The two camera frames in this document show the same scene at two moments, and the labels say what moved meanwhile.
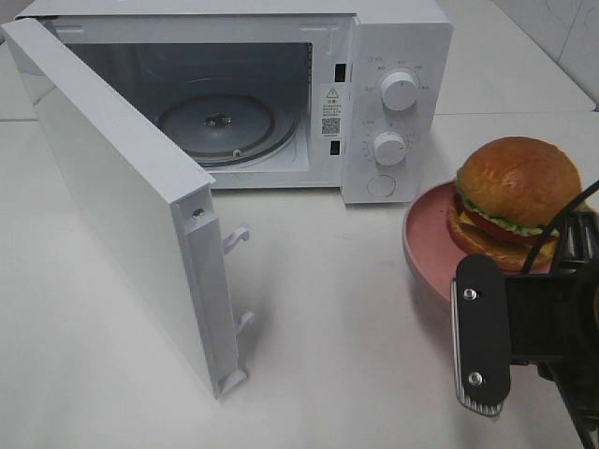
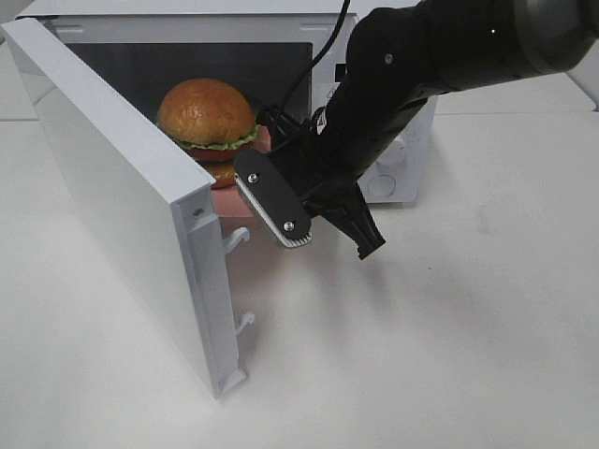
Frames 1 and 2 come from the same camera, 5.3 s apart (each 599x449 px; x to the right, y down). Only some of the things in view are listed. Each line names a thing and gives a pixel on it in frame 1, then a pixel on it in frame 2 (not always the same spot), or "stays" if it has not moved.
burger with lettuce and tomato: x=512 y=195 to x=212 y=123
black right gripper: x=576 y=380 to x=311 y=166
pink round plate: x=432 y=250 to x=232 y=201
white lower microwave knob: x=388 y=148 stays
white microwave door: x=154 y=203 stays
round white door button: x=381 y=185 stays
